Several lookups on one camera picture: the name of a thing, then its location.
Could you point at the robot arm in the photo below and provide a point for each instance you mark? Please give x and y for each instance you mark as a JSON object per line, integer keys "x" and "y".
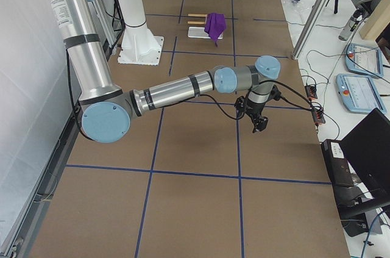
{"x": 109, "y": 109}

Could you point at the black desktop box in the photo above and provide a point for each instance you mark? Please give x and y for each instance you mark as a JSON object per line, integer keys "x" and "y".
{"x": 338, "y": 168}

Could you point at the aluminium frame post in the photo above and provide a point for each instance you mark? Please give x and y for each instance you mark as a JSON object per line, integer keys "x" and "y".
{"x": 308, "y": 28}

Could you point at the blue teach pendant near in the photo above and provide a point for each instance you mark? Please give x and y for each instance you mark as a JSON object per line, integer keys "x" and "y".
{"x": 358, "y": 93}

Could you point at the blue teach pendant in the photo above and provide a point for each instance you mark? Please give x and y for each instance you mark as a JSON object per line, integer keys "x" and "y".
{"x": 358, "y": 93}
{"x": 361, "y": 59}

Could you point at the black monitor with stand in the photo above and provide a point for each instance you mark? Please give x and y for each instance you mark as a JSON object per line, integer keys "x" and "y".
{"x": 366, "y": 148}

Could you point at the white rack base tray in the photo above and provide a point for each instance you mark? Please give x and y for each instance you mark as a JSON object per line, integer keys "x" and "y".
{"x": 199, "y": 32}

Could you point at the purple microfibre towel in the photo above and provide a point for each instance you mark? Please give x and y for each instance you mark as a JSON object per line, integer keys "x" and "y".
{"x": 215, "y": 25}

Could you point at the blue teach pendant far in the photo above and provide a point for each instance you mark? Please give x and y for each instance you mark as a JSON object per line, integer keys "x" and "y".
{"x": 361, "y": 59}

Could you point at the clear water bottle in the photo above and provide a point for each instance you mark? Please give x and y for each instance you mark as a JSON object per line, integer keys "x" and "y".
{"x": 351, "y": 24}

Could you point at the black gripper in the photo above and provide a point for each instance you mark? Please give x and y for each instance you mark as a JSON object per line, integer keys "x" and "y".
{"x": 255, "y": 111}

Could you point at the wooden rack rod one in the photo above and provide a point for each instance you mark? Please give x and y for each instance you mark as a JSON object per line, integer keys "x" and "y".
{"x": 197, "y": 15}

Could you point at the wooden rack rod two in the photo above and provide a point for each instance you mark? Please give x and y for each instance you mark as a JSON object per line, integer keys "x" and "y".
{"x": 198, "y": 23}

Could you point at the power strip with plugs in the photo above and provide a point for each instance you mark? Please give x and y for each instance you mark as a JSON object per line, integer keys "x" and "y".
{"x": 318, "y": 111}

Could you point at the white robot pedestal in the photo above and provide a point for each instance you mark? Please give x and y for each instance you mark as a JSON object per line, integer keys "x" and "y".
{"x": 139, "y": 46}

